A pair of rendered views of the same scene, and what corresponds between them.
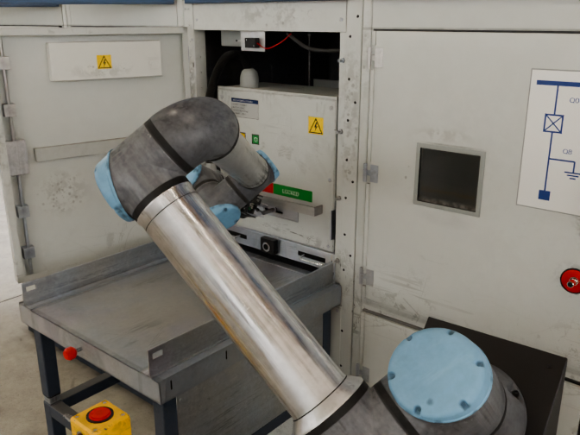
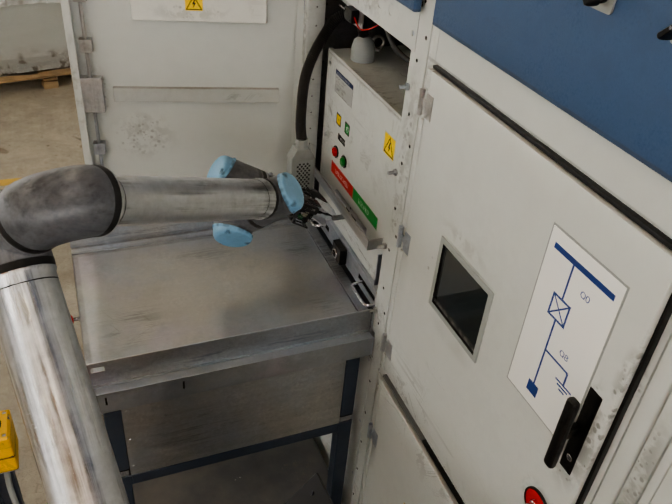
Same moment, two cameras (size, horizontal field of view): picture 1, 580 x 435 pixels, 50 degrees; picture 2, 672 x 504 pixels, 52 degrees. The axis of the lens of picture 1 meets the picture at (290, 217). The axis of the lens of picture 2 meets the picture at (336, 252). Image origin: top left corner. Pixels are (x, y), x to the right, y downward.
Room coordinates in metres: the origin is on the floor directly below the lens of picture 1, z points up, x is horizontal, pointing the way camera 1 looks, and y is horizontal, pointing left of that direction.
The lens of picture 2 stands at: (0.49, -0.60, 1.99)
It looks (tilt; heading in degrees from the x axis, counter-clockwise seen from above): 35 degrees down; 26
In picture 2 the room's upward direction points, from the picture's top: 5 degrees clockwise
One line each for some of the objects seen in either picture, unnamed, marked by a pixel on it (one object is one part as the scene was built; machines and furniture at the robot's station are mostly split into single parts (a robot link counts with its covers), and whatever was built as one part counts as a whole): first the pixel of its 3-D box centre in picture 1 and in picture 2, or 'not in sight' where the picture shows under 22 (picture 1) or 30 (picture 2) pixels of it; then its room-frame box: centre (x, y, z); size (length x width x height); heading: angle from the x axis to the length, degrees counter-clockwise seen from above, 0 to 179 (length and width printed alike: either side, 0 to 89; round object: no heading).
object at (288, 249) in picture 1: (276, 242); (351, 250); (1.94, 0.05, 0.89); 0.54 x 0.05 x 0.06; 50
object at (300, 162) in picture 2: not in sight; (301, 173); (2.02, 0.26, 1.04); 0.08 x 0.05 x 0.17; 140
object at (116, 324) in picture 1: (185, 303); (212, 295); (1.64, 0.30, 0.82); 0.68 x 0.62 x 0.06; 140
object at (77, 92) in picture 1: (104, 148); (192, 96); (1.95, 0.59, 1.21); 0.63 x 0.07 x 0.74; 128
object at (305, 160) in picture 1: (272, 169); (353, 171); (1.93, 0.06, 1.15); 0.48 x 0.01 x 0.48; 50
